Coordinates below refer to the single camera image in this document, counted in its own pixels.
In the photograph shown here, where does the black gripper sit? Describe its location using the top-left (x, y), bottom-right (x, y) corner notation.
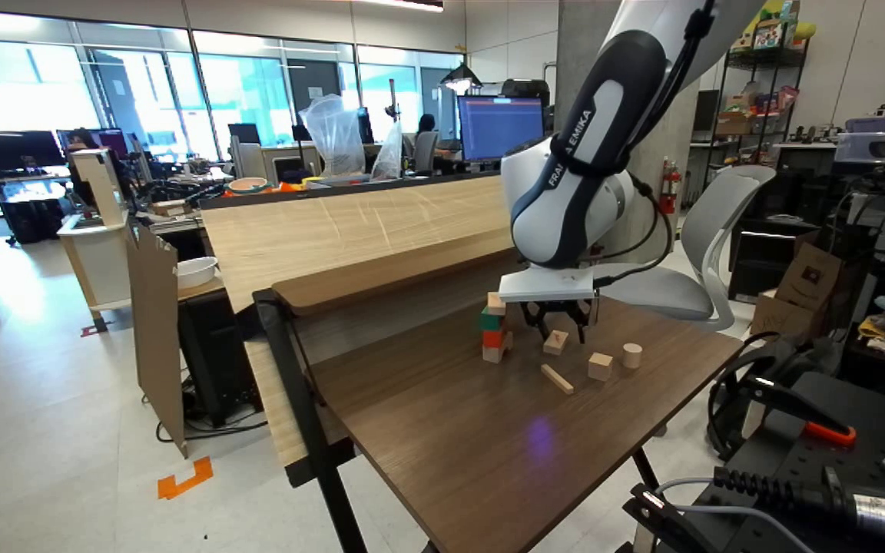
top-left (519, 293), bottom-right (604, 346)

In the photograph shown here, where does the small rectangular wooden block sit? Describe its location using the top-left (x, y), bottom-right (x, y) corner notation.
top-left (542, 326), bottom-right (573, 359)

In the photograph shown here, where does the thin wooden stick block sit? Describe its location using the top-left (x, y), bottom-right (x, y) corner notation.
top-left (538, 363), bottom-right (578, 400)

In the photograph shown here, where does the wooden cube block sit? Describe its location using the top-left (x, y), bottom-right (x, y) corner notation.
top-left (586, 349), bottom-right (619, 384)

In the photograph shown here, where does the red fire extinguisher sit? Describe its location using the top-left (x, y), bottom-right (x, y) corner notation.
top-left (657, 157), bottom-right (687, 223)

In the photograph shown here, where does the white office chair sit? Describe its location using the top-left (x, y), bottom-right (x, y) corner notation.
top-left (605, 162), bottom-right (780, 332)

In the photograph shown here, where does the blue screen monitor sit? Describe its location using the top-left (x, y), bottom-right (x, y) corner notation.
top-left (459, 92), bottom-right (549, 167)

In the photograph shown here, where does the light wooden back panel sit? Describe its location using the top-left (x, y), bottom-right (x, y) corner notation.
top-left (196, 176), bottom-right (517, 317)

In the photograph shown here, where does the seated person dark hair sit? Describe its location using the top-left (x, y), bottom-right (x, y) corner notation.
top-left (408, 110), bottom-right (442, 176)

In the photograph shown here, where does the small cardboard box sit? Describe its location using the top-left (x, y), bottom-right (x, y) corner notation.
top-left (749, 240), bottom-right (852, 346)

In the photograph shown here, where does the clear plastic bag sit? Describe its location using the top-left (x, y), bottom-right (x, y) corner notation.
top-left (298, 92), bottom-right (372, 181)

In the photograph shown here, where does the metal storage rack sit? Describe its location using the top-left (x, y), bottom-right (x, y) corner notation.
top-left (712, 0), bottom-right (824, 173)

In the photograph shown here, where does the black perforated workbench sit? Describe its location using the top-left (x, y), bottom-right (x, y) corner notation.
top-left (687, 363), bottom-right (885, 553)

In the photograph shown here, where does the brown wooden panel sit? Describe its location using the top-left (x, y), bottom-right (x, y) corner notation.
top-left (123, 218), bottom-right (187, 454)

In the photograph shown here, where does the orange floor tape marker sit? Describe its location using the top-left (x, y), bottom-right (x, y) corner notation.
top-left (155, 454), bottom-right (220, 504)

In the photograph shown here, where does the black monitor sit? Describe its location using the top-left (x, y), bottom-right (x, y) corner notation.
top-left (0, 130), bottom-right (67, 181)

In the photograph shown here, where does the black clamp orange handle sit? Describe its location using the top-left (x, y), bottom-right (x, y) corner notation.
top-left (712, 367), bottom-right (860, 454)

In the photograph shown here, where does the black metal table frame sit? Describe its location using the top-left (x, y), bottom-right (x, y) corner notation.
top-left (251, 288), bottom-right (669, 553)

